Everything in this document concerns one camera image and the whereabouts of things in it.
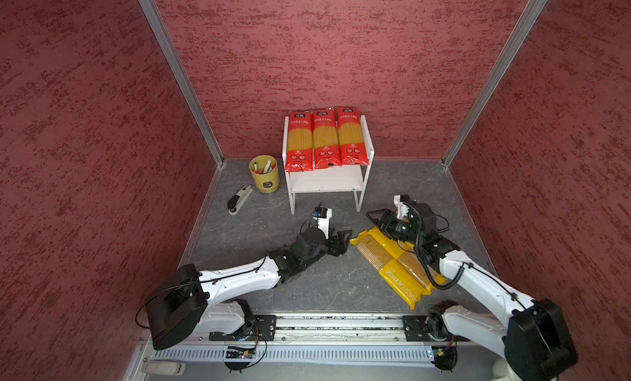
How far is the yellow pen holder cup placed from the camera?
99 centimetres

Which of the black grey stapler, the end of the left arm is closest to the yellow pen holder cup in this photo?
the black grey stapler

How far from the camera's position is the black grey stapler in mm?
1002
